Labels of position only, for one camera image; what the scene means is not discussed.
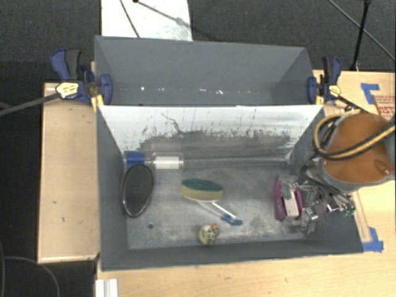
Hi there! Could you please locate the black oval mirror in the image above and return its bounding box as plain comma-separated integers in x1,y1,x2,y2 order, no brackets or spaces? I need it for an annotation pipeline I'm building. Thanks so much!
120,164,155,219

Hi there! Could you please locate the clear plastic bottle blue cap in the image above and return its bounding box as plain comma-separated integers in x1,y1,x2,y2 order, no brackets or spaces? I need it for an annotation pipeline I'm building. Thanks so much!
124,150,186,171

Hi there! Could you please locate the grey metal bin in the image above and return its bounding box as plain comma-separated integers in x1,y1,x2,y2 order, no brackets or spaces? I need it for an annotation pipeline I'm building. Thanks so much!
93,35,364,272

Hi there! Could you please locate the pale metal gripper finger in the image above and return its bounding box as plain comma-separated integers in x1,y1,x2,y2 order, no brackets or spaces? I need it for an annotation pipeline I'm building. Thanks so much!
280,178,303,193
290,210,319,236

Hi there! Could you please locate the white and orange toy figure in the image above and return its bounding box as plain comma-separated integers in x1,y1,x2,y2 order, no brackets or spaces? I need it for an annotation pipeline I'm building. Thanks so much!
198,223,222,246

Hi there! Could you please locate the green and yellow sponge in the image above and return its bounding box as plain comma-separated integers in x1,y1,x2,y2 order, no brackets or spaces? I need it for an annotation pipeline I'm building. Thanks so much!
179,178,225,202

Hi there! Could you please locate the clear brush with blue tip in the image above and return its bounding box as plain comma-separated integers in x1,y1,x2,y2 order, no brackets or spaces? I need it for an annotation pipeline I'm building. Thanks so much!
197,199,244,227

